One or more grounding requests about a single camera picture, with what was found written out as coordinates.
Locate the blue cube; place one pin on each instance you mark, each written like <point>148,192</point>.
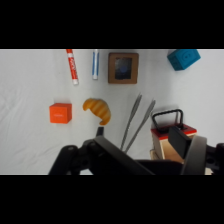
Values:
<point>183,60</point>

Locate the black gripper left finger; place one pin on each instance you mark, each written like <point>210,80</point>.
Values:
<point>100,156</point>

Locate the wooden block with blue centre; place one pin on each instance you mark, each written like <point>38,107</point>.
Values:
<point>111,68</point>

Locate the wooden box with red rim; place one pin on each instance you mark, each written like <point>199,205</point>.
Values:
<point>160,146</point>

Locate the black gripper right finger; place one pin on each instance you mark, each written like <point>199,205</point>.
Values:
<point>196,156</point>

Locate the blue and white marker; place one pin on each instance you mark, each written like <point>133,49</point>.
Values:
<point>95,65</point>

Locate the red and white marker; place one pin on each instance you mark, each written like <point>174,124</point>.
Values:
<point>72,66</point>

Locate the orange toy croissant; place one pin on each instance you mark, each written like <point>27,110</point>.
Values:
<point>98,108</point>

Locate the orange cube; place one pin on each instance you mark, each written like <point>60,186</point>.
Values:
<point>60,114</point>

